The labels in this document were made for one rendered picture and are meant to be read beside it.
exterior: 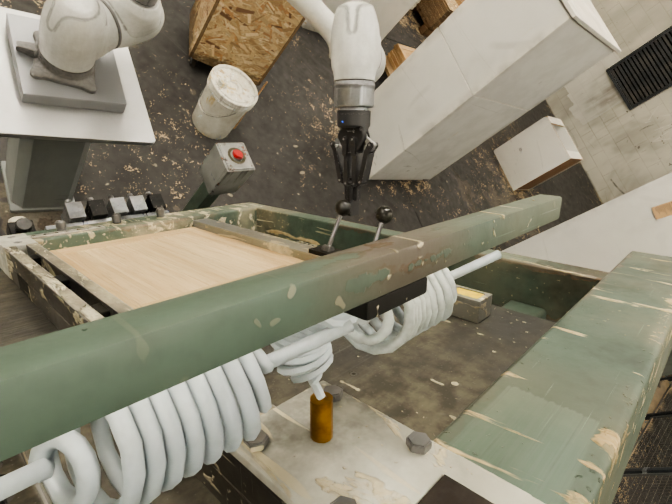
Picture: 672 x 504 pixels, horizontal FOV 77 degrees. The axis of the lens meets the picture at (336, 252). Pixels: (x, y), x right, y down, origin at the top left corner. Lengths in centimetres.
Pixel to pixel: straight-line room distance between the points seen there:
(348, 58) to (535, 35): 207
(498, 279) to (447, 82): 229
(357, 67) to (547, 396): 74
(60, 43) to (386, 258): 147
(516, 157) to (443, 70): 276
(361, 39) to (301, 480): 83
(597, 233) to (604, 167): 460
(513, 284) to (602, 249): 327
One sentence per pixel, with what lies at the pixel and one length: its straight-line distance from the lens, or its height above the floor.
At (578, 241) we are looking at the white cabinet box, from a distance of 428.
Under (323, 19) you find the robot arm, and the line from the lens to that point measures 116.
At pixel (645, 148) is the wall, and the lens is 865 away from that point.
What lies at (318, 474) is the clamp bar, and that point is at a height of 182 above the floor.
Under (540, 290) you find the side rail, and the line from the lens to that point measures 97.
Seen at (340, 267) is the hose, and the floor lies 194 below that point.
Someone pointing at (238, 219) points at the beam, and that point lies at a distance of 150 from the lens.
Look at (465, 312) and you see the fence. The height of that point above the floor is 164.
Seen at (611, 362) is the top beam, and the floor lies 189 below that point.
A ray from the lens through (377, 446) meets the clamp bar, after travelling 32.
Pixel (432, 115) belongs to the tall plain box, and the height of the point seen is 78.
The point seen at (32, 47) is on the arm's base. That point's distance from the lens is 174.
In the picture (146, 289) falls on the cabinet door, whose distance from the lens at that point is 90.
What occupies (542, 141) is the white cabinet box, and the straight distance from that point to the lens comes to 565.
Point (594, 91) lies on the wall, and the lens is 897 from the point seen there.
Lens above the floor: 206
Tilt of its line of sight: 44 degrees down
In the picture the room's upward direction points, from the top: 56 degrees clockwise
